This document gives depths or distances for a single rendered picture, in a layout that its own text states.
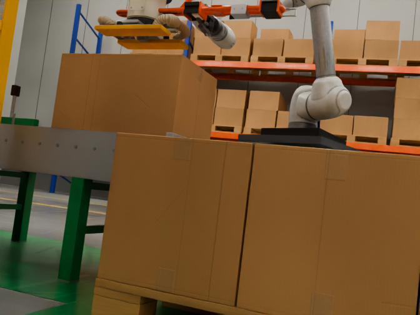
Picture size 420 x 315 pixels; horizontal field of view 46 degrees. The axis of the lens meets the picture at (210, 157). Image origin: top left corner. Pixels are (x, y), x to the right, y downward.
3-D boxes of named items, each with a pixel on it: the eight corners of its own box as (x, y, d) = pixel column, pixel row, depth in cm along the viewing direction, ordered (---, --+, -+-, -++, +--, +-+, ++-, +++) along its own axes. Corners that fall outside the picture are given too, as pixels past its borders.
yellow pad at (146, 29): (93, 29, 223) (95, 18, 223) (105, 36, 232) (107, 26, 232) (160, 28, 210) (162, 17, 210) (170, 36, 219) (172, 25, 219)
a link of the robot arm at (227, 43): (219, 47, 244) (201, 31, 248) (229, 56, 258) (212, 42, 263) (233, 29, 242) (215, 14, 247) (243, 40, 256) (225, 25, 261)
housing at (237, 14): (229, 14, 211) (230, 3, 211) (235, 19, 217) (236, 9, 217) (245, 13, 208) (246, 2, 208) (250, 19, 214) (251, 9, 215)
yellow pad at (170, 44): (116, 42, 240) (117, 32, 241) (127, 49, 249) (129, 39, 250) (179, 43, 227) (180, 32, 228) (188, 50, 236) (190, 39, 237)
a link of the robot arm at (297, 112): (304, 129, 289) (308, 92, 291) (325, 126, 273) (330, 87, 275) (282, 123, 281) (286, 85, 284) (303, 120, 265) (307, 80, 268)
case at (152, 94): (49, 141, 219) (61, 52, 222) (100, 152, 256) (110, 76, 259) (170, 152, 197) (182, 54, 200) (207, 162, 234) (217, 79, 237)
